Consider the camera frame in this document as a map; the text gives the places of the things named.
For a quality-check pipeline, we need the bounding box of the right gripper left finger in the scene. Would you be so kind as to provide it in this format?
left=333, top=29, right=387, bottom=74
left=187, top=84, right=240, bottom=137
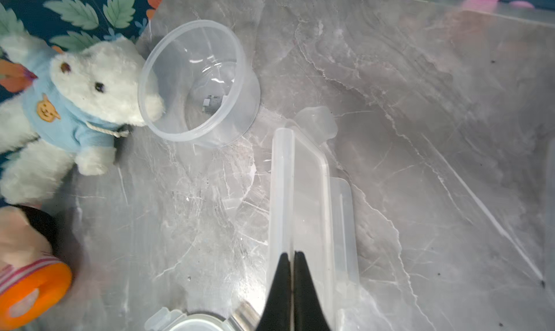
left=256, top=253, right=292, bottom=331

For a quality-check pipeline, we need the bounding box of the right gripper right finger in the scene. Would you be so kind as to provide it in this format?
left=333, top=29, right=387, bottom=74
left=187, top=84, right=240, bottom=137
left=293, top=252, right=331, bottom=331

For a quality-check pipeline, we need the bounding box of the rectangular clear box lid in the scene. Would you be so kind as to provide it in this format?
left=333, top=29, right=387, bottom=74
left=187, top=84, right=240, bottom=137
left=266, top=106, right=360, bottom=330

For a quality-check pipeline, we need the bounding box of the round clear box lid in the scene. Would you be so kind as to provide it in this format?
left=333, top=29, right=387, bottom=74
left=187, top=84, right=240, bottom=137
left=144, top=307, right=234, bottom=331

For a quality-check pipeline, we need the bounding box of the round clear lunch box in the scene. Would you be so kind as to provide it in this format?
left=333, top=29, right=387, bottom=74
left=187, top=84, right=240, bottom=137
left=138, top=20, right=261, bottom=148

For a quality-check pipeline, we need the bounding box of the pink doll orange outfit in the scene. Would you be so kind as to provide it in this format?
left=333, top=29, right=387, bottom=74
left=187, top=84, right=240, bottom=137
left=1, top=205, right=72, bottom=330

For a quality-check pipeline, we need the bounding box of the white teddy bear blue shirt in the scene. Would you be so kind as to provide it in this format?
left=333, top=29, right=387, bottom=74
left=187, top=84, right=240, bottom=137
left=1, top=33, right=164, bottom=205

